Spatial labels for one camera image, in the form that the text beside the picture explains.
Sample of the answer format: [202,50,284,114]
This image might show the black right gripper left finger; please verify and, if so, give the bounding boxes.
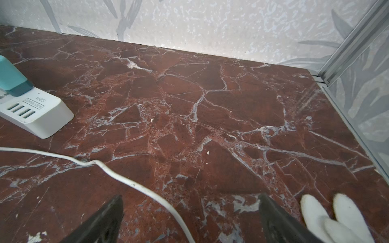
[61,195,124,243]

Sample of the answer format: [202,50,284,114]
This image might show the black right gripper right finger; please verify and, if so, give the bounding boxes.
[258,193,321,243]

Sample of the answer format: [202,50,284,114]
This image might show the white charging cable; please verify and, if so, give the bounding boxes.
[0,147,196,243]

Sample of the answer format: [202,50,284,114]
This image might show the teal charger plug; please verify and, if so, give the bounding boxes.
[0,56,33,97]

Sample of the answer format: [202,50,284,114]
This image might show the white work glove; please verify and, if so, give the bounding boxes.
[300,193,375,243]

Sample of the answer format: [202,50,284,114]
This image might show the white power strip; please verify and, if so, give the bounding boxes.
[1,88,74,139]

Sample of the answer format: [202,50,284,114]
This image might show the aluminium frame post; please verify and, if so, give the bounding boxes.
[318,0,389,86]

